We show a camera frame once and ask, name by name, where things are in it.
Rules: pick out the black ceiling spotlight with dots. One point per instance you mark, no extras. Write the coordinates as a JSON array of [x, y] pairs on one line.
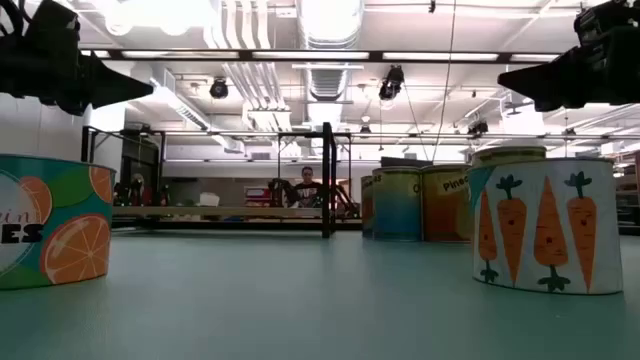
[[218, 90], [392, 80], [478, 128]]

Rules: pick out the short mandarin oranges can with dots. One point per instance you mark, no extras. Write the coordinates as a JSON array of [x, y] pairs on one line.
[[65, 225]]

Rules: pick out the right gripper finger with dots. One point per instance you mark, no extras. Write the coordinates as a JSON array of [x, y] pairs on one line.
[[552, 75], [510, 80]]

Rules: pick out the black flat monitor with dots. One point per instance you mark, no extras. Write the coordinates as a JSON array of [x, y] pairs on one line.
[[405, 161]]

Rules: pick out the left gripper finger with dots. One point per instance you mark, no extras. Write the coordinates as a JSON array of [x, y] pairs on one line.
[[107, 75], [140, 89]]

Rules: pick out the black overhead light bar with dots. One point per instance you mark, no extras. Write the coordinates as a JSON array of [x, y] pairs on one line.
[[245, 55]]

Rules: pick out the teal table mat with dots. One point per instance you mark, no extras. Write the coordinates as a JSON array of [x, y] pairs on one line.
[[300, 300]]

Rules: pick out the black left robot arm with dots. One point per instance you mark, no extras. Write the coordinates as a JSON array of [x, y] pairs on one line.
[[50, 22]]

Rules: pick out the short white carrots can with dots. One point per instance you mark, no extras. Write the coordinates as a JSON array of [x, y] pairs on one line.
[[545, 225]]

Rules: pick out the tall green blue cherries can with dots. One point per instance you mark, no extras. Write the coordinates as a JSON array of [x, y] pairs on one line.
[[397, 205]]

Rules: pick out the person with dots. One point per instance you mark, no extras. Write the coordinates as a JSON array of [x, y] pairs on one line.
[[306, 192]]

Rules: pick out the silver ventilation duct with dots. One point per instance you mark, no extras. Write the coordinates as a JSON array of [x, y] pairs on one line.
[[330, 80]]

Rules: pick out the tall pale yellow can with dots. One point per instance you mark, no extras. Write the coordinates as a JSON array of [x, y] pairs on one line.
[[507, 156]]

